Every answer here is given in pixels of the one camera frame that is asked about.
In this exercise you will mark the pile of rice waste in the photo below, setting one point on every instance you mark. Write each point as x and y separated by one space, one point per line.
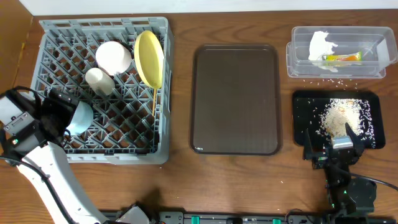
355 112

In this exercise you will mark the grey dishwasher rack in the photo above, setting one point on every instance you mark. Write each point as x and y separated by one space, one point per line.
123 130

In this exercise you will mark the pink bowl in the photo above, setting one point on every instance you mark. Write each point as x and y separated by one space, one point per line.
113 58

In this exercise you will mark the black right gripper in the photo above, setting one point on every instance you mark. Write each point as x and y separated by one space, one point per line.
334 154

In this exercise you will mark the yellow orange snack wrapper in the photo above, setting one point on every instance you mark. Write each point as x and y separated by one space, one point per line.
355 57

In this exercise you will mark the black plastic bin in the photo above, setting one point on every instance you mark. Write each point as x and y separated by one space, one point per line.
308 104

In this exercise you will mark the dark brown serving tray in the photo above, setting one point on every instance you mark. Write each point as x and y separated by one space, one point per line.
235 107

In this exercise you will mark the light blue bowl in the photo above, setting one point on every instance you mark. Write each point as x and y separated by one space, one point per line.
81 119

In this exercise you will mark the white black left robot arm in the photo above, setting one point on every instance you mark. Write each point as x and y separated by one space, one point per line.
33 137

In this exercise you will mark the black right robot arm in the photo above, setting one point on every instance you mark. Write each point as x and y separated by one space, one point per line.
351 197

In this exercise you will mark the yellow plate with rice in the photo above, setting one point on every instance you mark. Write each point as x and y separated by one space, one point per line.
149 56

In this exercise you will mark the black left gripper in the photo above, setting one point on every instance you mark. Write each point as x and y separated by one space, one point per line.
62 101

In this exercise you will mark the white napkin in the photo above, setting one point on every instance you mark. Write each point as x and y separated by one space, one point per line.
320 48

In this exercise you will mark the clear plastic container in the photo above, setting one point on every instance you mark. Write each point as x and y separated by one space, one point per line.
377 44

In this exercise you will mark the white cup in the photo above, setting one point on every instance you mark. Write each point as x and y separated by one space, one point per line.
99 81

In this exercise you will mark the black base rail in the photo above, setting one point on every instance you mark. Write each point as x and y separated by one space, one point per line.
213 218

